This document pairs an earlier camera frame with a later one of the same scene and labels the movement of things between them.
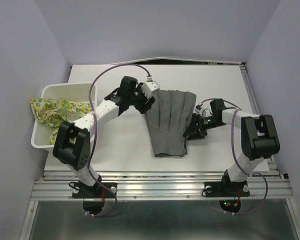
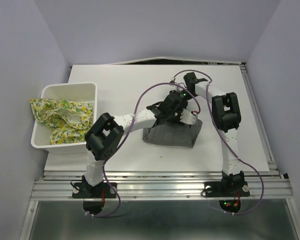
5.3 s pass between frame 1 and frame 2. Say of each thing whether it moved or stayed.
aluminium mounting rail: stayed
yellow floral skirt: stayed
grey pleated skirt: moved
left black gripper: moved
